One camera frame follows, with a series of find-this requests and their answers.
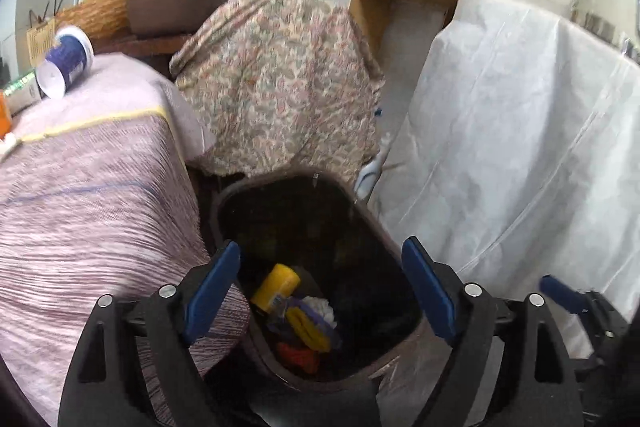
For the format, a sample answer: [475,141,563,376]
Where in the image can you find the blue snack bag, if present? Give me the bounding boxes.
[274,297,342,353]

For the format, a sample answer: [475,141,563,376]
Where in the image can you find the white tissue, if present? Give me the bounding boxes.
[302,296,337,329]

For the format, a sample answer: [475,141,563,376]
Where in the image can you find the orange mesh net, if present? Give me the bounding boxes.
[277,343,320,375]

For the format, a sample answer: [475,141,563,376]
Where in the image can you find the black trash bin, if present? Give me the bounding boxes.
[209,167,422,393]

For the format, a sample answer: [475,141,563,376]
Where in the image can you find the white cloth cover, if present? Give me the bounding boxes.
[370,0,639,319]

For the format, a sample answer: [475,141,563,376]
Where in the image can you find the purple striped tablecloth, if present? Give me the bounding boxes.
[1,54,215,426]

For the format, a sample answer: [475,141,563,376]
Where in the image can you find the white crumpled napkin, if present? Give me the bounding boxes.
[0,133,21,161]

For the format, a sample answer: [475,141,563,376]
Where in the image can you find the orange drink bottle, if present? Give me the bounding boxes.
[0,93,12,140]

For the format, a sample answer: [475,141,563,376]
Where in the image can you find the white electric kettle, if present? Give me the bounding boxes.
[570,0,639,63]

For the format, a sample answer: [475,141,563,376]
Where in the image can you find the green flat packet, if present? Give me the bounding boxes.
[2,70,42,115]

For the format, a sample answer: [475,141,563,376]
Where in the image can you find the wooden side cabinet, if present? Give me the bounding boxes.
[349,0,459,66]

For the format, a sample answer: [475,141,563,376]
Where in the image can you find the blue white paper cup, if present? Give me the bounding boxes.
[36,26,94,98]

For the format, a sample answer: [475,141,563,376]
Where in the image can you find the floral cloth cover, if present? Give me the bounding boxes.
[169,0,384,184]

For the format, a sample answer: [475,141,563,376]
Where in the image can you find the woven utensil holder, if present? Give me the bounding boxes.
[26,18,56,68]

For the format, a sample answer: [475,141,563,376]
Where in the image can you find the wicker basket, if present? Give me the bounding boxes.
[54,0,129,40]

